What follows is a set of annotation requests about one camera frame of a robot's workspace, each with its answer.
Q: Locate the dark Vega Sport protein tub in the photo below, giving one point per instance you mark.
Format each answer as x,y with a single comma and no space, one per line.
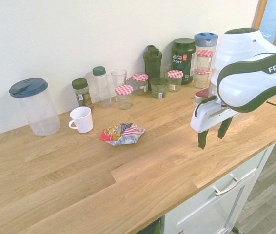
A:
183,61

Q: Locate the spice jar dark lid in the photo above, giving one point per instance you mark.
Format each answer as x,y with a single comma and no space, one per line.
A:
82,95

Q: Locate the BBQ chip bag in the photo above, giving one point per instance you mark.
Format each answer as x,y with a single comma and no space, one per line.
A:
122,134

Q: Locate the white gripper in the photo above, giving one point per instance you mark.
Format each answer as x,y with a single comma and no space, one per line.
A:
205,117

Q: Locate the wide clear canister blue lid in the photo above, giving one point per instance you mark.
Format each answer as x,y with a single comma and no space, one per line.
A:
39,107

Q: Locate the small green plastic pot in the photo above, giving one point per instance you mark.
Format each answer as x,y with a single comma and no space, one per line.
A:
158,87

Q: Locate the clear bottle green cap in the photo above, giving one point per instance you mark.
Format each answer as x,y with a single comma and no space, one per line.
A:
101,87

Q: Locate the dark green shaker bottle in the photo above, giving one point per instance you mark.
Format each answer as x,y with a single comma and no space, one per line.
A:
152,63

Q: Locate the tall clear drinking glass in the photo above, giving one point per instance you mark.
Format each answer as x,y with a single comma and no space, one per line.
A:
118,78

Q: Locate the white ceramic mug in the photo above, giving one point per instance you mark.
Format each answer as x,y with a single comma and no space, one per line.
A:
82,120

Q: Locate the red grey wrist camera mount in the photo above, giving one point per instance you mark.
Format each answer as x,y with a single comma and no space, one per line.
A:
200,95

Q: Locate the tall clear canister blue lid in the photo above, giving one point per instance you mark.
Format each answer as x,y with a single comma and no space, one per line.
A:
205,42

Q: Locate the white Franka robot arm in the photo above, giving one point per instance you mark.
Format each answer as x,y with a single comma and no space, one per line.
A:
238,63

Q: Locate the wooden door frame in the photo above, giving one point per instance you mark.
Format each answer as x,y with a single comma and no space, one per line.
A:
260,12

